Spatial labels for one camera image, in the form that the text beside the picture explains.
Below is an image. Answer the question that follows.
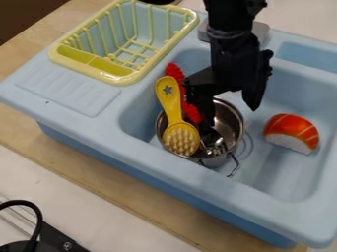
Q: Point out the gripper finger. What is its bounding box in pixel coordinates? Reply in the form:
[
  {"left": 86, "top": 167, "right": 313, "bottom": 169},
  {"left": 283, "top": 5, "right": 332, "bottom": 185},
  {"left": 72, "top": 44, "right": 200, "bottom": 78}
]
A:
[
  {"left": 186, "top": 84, "right": 221, "bottom": 136},
  {"left": 239, "top": 77, "right": 270, "bottom": 112}
]

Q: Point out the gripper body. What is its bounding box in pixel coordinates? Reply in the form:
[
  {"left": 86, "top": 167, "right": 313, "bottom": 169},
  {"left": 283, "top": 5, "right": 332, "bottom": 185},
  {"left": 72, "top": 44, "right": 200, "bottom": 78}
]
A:
[{"left": 184, "top": 27, "right": 276, "bottom": 96}]

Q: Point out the silver pot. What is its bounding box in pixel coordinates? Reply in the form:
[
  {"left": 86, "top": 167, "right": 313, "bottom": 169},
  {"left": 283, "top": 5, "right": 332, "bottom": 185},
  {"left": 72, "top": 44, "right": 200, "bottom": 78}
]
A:
[{"left": 154, "top": 97, "right": 248, "bottom": 178}]

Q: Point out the blue toy sink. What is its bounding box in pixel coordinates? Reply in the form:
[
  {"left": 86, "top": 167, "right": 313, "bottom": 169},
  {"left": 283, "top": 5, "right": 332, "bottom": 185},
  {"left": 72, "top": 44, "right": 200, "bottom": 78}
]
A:
[{"left": 0, "top": 6, "right": 337, "bottom": 250}]

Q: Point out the yellow brush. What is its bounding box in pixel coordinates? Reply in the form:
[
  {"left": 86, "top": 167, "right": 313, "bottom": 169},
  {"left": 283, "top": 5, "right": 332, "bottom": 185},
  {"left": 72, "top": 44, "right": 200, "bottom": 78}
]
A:
[{"left": 154, "top": 75, "right": 203, "bottom": 158}]

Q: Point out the orange sushi toy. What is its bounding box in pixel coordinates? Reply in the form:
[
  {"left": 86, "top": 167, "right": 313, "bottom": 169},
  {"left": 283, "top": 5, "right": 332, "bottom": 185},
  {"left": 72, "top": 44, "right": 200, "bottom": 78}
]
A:
[{"left": 261, "top": 113, "right": 321, "bottom": 156}]

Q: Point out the yellow dish rack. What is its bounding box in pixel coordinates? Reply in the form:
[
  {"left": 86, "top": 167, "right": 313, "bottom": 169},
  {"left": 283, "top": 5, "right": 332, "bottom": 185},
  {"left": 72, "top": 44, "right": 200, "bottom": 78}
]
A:
[{"left": 45, "top": 0, "right": 202, "bottom": 88}]

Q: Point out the black device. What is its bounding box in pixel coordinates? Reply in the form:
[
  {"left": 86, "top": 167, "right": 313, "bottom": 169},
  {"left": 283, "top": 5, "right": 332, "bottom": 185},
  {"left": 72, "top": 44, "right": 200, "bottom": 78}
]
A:
[{"left": 0, "top": 220, "right": 93, "bottom": 252}]

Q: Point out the black cable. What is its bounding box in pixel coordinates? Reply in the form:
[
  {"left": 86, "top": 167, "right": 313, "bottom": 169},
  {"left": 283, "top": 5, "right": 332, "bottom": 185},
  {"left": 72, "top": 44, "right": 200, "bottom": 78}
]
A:
[{"left": 0, "top": 199, "right": 45, "bottom": 245}]

